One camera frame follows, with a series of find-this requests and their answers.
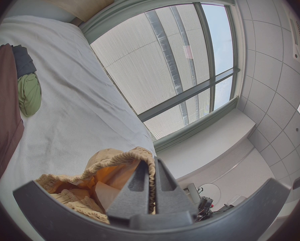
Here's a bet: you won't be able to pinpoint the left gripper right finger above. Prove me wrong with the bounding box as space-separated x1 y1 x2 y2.
154 157 198 222

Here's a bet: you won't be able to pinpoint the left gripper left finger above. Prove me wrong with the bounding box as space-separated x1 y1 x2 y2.
106 159 152 223

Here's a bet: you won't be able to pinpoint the tan shorts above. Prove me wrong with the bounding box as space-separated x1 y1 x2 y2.
35 147 157 224

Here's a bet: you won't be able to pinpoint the bed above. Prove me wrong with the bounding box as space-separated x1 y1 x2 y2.
0 0 157 210

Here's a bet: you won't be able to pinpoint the window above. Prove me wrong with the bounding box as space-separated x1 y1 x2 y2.
90 3 241 141

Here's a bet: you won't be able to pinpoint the green garment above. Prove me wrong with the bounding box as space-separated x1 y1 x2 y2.
17 73 42 117

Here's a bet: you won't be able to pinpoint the brown shorts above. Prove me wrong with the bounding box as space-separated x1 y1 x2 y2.
0 44 25 188

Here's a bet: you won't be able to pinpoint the black garment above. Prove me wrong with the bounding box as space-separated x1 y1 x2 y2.
12 45 37 79

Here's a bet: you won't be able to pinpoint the blue-green curtain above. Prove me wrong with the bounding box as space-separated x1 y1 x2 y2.
79 0 234 43

